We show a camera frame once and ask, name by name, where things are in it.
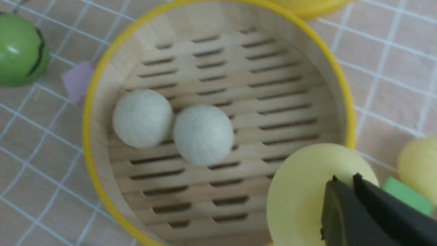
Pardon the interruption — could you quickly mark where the bamboo steamer tray yellow rim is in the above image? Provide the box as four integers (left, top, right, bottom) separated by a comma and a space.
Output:
82, 0, 356, 246

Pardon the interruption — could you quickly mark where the green cube block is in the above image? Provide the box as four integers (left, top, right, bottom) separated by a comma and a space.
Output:
382, 177, 435, 217

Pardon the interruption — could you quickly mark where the purple cube block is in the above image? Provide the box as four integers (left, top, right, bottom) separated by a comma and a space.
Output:
61, 60, 94, 108

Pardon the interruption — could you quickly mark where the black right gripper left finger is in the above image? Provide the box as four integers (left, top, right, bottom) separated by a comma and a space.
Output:
320, 176, 400, 246

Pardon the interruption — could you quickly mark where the green toy watermelon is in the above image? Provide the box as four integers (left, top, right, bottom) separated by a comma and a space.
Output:
0, 12, 50, 87

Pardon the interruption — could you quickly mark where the white bun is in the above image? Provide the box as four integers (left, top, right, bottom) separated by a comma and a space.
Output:
173, 104, 234, 166
112, 89, 174, 149

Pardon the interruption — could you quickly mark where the woven steamer lid yellow rim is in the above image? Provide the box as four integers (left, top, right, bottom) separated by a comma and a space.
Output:
271, 0, 350, 20

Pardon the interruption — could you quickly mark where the yellow bun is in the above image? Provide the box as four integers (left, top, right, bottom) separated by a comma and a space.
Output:
397, 137, 437, 205
267, 143, 379, 246

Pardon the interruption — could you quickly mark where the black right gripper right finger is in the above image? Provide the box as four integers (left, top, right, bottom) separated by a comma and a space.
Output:
353, 173, 437, 246

